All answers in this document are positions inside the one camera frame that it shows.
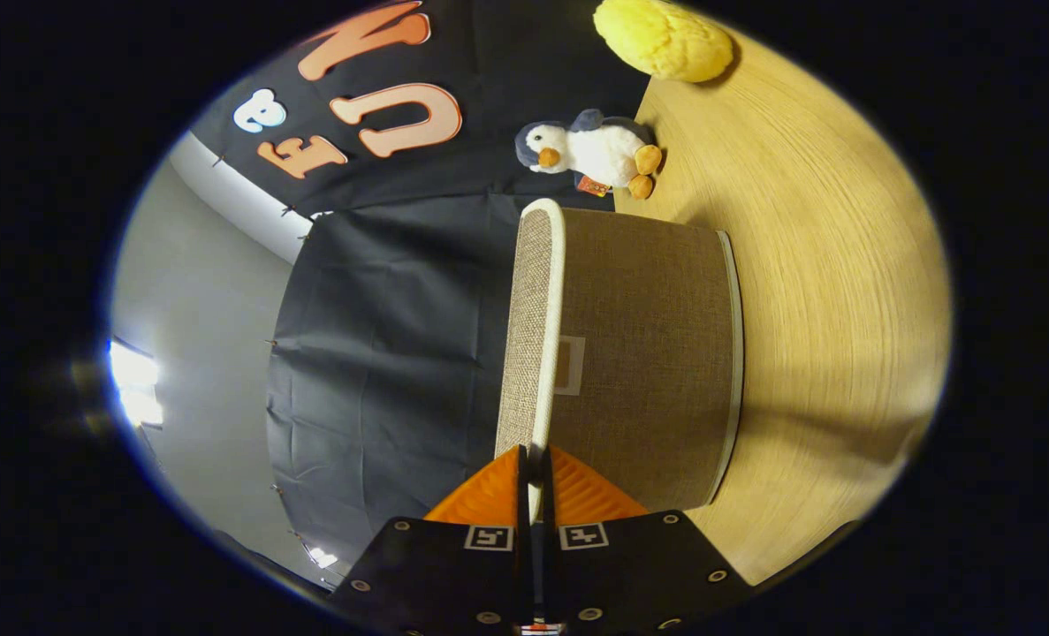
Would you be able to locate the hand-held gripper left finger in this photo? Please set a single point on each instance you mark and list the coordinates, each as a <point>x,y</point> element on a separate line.
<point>522,530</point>

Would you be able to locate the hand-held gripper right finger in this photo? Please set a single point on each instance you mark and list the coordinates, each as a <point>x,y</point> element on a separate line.
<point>547,530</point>

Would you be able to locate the tan fabric storage box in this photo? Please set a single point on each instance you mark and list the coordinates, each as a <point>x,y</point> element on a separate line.
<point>648,353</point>

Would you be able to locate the ceiling light panel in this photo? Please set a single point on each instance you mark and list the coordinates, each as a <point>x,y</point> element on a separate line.
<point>135,380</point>
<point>324,557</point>

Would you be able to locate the black backdrop cloth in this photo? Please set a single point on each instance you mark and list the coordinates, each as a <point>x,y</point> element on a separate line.
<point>383,353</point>

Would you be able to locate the penguin plush toy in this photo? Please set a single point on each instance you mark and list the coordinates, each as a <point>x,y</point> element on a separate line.
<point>590,150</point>

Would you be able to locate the yellow bread plush toy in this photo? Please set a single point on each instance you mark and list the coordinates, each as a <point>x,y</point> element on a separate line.
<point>665,40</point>

